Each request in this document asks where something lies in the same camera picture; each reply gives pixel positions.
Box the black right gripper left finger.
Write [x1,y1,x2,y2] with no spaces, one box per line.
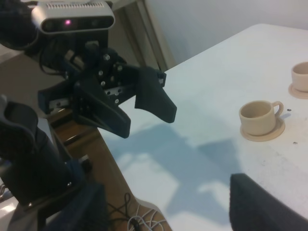
[0,95,106,231]

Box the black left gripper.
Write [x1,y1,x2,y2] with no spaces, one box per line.
[38,39,177,138]

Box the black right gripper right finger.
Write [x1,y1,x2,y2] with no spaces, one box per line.
[229,173,308,231]

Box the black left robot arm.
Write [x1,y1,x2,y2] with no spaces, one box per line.
[0,0,177,138]

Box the beige near saucer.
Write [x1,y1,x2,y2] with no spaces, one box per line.
[240,118,285,142]

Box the beige saucer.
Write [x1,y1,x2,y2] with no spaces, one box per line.
[240,118,285,142]
[288,84,308,100]

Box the beige near teacup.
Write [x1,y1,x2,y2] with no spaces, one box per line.
[239,101,284,135]

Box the beige teacup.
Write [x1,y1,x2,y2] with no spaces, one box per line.
[292,62,308,92]
[239,101,284,135]

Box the beige far saucer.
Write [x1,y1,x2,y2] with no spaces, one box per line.
[288,84,308,100]

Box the beige far teacup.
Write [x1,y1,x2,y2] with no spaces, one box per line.
[292,62,308,92]

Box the black cable on floor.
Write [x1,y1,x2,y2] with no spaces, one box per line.
[105,192,142,231]

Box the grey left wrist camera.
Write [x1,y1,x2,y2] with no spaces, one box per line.
[31,0,115,35]

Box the white tangled cable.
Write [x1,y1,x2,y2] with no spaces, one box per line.
[127,204,169,231]

